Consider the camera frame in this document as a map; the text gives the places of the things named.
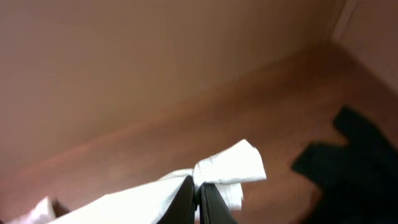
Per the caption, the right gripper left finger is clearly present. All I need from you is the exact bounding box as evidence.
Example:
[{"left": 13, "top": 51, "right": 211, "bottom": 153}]
[{"left": 157, "top": 176, "right": 197, "bottom": 224}]

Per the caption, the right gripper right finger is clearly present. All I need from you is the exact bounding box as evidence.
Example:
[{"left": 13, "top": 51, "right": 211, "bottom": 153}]
[{"left": 199, "top": 184, "right": 238, "bottom": 224}]

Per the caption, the white t-shirt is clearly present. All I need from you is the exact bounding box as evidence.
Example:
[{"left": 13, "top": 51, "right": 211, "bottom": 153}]
[{"left": 11, "top": 139, "right": 266, "bottom": 223}]

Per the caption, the black garment right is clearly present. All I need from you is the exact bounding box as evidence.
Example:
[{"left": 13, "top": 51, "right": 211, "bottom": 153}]
[{"left": 292, "top": 106, "right": 397, "bottom": 223}]

